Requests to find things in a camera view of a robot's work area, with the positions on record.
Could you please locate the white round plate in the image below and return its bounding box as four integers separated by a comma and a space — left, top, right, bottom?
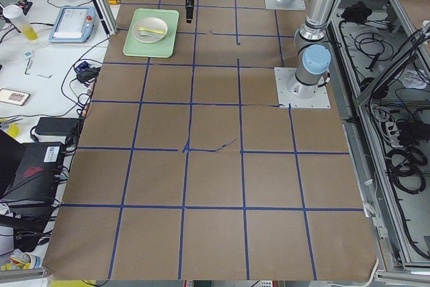
131, 17, 168, 44

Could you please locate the yellow plastic fork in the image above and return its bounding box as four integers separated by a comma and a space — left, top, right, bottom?
138, 27, 166, 35

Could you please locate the light green tray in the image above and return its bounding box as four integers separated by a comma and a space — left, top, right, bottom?
123, 8, 179, 58

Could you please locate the pale green spoon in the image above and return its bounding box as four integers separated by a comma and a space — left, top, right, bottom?
138, 31, 164, 38

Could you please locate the blue teach pendant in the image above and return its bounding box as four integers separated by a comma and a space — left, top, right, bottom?
48, 7, 97, 43

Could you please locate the yellow liquid bottle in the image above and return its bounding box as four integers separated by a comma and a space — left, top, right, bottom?
3, 5, 38, 40

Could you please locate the black power brick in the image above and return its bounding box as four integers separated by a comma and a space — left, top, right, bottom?
34, 117, 78, 137

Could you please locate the smartphone on desk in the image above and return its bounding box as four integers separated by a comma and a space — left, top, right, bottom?
0, 88, 31, 106

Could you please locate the black laptop computer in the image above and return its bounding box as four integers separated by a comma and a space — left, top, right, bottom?
0, 128, 68, 231

